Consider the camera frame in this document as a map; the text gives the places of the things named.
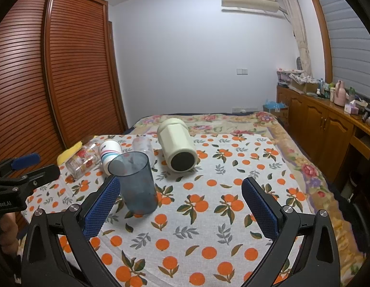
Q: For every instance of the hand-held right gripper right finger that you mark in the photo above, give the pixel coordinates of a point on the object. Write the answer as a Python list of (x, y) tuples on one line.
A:
[(259, 209)]

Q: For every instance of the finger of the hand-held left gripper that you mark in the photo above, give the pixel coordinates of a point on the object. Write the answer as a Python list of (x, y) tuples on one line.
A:
[(44, 172), (23, 159)]

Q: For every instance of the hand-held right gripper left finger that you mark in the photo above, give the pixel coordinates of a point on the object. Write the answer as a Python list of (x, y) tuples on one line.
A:
[(101, 209)]

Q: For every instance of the large cream cup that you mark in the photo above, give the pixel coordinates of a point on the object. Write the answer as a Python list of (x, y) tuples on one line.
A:
[(176, 140)]

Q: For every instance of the blue translucent cup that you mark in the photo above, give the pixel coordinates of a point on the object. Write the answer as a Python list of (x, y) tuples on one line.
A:
[(137, 191)]

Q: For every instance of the white striped paper cup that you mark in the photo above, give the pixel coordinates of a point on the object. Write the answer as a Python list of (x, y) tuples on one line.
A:
[(110, 151)]

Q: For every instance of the clear plastic cup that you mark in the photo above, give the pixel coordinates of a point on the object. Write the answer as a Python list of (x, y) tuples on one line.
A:
[(143, 146)]

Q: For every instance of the person's left hand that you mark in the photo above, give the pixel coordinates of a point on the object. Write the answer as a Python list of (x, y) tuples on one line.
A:
[(8, 227)]

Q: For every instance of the yellow cloth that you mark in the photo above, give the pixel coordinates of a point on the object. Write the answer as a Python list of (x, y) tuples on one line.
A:
[(69, 152)]

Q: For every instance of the clear glass with red print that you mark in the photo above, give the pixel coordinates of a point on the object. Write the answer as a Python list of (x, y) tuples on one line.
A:
[(83, 161)]

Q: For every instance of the orange fruit print tablecloth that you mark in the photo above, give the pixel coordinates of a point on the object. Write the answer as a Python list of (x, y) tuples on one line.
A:
[(202, 230)]

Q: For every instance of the floral blanket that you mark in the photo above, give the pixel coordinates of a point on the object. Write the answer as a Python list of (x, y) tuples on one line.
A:
[(292, 155)]

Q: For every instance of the white waste bin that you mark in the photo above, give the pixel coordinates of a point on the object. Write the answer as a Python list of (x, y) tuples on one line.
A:
[(349, 185)]

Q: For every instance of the brown slatted wooden wardrobe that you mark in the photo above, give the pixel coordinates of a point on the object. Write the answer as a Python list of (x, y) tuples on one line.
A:
[(68, 65)]

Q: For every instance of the blue plastic bags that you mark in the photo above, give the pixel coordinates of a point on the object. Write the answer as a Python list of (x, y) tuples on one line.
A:
[(274, 104)]

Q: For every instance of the wooden sideboard cabinet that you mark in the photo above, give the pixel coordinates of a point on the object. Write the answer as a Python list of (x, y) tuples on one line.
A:
[(322, 122)]

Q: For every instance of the brown cardboard box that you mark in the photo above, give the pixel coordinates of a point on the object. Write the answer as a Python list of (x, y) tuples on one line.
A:
[(304, 88)]

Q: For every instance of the pink storage boxes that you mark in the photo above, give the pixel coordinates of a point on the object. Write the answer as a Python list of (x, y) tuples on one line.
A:
[(285, 77)]

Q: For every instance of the pink tissue box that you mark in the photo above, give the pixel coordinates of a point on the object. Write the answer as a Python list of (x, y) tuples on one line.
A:
[(351, 108)]

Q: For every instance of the floral cloth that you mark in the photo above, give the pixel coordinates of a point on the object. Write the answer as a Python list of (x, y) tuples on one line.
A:
[(303, 78)]

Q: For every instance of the pink thermos jug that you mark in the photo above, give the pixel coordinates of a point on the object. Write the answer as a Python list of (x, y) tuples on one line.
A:
[(341, 94)]

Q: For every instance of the green lid bottle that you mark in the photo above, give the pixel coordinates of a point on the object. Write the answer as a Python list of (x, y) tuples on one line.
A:
[(351, 94)]

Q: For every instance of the small desk fan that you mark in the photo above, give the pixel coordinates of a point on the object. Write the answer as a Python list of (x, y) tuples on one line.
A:
[(300, 64)]

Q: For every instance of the grey window blind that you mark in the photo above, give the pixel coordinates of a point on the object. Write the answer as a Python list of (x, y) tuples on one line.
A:
[(346, 50)]

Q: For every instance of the cream patterned curtain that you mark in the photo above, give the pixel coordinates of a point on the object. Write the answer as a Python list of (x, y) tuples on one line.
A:
[(298, 30)]

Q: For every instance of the white wall switch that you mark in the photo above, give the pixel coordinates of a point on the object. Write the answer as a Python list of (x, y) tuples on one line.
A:
[(242, 71)]

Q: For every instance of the wooden window frame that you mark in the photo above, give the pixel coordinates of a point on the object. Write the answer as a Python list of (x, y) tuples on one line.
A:
[(321, 36)]

